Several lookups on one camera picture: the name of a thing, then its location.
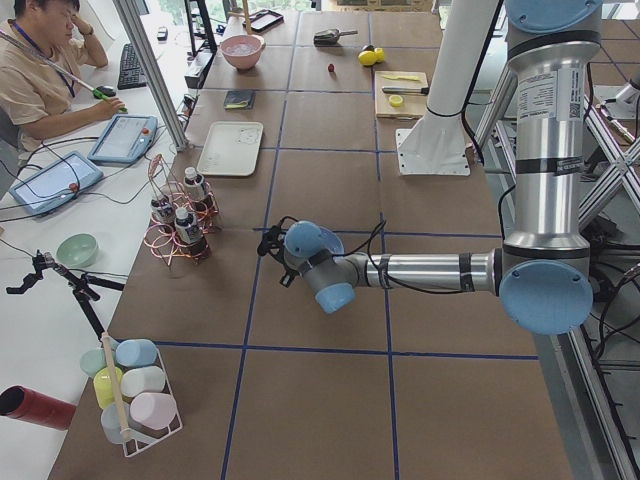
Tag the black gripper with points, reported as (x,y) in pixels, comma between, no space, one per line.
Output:
(287,272)

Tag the light blue plate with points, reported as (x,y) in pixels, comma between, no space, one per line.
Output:
(330,240)

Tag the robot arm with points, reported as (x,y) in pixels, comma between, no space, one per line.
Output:
(540,272)

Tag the dark tea bottle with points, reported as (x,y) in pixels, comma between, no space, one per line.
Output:
(191,234)
(197,189)
(163,212)

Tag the cream bear tray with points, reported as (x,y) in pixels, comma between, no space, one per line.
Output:
(231,149)

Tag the pastel blue cup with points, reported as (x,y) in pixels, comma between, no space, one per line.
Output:
(136,353)

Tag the grey folded cloth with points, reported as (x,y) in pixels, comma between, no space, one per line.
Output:
(239,99)

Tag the white cup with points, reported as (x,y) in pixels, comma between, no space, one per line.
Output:
(143,379)

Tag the pastel pink cup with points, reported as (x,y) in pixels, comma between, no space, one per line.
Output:
(154,410)

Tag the lemon half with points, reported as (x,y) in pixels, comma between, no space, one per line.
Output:
(396,100)

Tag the wooden cutting board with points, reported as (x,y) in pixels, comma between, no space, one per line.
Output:
(414,106)

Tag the mint green bowl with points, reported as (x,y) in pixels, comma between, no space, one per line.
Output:
(78,251)

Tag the blue teach pendant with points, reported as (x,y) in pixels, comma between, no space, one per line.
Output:
(124,140)
(57,184)

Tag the pastel yellow cup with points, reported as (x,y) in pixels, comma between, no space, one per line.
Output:
(103,389)

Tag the yellow plastic knife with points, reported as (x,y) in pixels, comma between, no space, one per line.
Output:
(402,77)

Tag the pink bowl with ice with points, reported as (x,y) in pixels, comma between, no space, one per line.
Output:
(243,51)

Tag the yellow lemon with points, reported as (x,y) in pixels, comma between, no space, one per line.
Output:
(368,58)
(379,55)

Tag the steel scoop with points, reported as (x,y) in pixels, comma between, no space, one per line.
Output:
(331,37)

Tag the black keyboard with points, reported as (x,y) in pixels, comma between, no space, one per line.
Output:
(131,73)

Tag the red cylinder tube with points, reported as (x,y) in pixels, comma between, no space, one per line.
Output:
(22,403)

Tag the seated person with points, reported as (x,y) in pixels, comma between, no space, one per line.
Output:
(35,96)

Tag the copper wire bottle rack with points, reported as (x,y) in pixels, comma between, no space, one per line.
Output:
(167,246)

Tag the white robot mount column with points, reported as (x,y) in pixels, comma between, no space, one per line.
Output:
(436,143)

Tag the steel handled knife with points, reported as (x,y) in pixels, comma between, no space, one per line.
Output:
(406,91)

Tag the white wire cup rack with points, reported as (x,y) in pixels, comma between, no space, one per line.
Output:
(117,424)

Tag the aluminium frame post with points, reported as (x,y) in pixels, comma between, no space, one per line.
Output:
(136,32)

